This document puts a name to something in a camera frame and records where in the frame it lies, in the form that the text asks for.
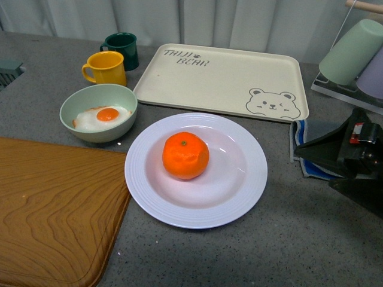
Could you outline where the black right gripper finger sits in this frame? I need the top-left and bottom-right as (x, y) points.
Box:
(329, 178), (382, 218)
(294, 108), (371, 175)

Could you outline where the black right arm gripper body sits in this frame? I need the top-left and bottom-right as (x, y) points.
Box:
(337, 121), (382, 179)

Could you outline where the white ribbed plate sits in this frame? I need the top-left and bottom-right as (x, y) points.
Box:
(124, 112), (268, 229)

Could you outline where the orange mandarin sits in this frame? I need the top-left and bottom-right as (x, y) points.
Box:
(162, 132), (210, 180)

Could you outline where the blue grey dish cloth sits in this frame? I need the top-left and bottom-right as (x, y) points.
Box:
(289, 118), (343, 181)

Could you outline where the clear acrylic cup rack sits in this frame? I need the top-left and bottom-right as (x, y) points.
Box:
(310, 2), (383, 116)

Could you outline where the lilac cup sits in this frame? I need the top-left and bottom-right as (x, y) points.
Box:
(357, 48), (383, 99)

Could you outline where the cream bear tray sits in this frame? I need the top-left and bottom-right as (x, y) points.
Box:
(134, 44), (309, 123)

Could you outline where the light green cup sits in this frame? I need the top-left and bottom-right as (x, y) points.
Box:
(319, 19), (382, 86)

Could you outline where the grey curtain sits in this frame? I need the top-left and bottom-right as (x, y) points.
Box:
(1, 0), (382, 63)

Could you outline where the wooden rack rod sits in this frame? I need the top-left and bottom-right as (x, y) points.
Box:
(345, 0), (383, 15)

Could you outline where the dark green mug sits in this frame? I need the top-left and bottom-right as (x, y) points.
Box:
(99, 32), (139, 71)

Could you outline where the light green bowl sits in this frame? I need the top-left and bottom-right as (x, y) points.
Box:
(60, 84), (138, 143)

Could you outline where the toy fried egg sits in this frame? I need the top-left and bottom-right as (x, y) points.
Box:
(72, 106), (132, 132)

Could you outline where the yellow mug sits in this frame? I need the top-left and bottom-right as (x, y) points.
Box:
(81, 51), (127, 86)

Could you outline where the wooden cutting board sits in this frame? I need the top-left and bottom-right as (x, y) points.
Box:
(1, 138), (130, 286)

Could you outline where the steel sink drying rack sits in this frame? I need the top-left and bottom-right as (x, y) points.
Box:
(0, 59), (26, 90)

